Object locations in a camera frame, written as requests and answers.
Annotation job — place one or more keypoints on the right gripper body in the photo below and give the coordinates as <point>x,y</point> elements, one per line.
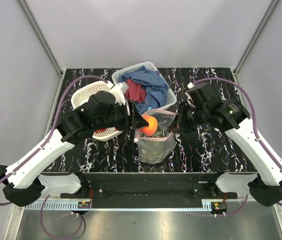
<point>188,114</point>

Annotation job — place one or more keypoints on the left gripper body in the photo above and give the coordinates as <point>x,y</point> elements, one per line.
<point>130,122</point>

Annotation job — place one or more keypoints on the orange fake fruit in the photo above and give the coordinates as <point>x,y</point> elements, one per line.
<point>152,126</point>

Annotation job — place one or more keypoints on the red fake apple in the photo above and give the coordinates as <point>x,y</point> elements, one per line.
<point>109,129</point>

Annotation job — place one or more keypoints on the green fake melon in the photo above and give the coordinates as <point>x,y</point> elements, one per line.
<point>152,152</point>

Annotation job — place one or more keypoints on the clear zip top bag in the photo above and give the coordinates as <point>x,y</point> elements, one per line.
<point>164,118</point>

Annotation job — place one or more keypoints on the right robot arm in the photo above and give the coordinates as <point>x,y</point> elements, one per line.
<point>204,105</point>

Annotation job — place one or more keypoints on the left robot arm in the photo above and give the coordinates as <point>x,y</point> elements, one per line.
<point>24,181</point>

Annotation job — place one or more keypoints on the red cloth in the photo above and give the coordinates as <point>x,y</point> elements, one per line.
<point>135,91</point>

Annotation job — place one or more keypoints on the white basket with clothes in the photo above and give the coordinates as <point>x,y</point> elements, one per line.
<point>149,65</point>

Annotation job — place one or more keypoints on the blue checkered cloth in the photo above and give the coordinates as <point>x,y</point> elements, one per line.
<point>155,86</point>

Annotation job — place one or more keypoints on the empty white perforated basket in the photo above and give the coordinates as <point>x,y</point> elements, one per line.
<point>82,95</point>

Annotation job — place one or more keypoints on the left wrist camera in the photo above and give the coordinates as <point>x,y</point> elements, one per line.
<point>118,91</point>

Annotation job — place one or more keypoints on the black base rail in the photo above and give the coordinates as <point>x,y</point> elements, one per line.
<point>151,191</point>

